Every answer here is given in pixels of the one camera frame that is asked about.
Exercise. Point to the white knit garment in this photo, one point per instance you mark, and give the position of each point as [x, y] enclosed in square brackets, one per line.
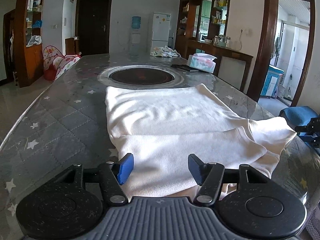
[162, 127]

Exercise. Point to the tissue box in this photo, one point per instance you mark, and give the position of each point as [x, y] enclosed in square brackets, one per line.
[202, 61]

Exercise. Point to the wooden display cabinet right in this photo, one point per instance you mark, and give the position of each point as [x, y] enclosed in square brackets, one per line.
[200, 20]

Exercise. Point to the round inset hotpot burner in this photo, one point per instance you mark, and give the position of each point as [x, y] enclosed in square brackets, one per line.
[141, 76]

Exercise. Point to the dark wooden entrance door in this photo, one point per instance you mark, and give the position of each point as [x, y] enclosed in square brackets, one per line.
[93, 26]

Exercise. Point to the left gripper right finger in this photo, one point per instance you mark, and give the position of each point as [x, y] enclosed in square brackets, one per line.
[209, 177]

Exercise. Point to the polka dot play tent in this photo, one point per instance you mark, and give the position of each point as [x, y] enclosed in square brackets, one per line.
[55, 63]

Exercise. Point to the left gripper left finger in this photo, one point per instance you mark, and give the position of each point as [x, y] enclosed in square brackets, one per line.
[112, 176]

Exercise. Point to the crumpled patterned cloth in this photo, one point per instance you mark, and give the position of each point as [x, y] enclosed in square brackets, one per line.
[164, 52]

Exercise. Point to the wooden console table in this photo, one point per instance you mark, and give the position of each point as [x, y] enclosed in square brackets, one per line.
[231, 66]

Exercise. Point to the wooden shelf cabinet left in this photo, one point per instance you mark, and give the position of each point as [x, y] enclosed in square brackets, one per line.
[28, 59]

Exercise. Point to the water dispenser with blue bottle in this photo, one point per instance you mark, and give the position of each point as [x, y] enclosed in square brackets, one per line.
[135, 34]

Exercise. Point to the white refrigerator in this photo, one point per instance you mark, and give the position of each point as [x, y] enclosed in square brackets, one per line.
[160, 29]

